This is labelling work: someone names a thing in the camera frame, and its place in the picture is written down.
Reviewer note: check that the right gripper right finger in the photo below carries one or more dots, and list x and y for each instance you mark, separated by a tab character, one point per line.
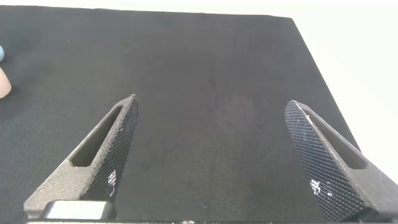
329	174

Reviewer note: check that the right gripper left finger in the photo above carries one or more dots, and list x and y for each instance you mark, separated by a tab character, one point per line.
77	177

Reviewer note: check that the beige plastic cup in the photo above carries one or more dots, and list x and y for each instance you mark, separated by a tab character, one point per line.
4	85

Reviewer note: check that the teal plastic cup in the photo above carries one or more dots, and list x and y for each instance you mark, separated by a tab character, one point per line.
1	53

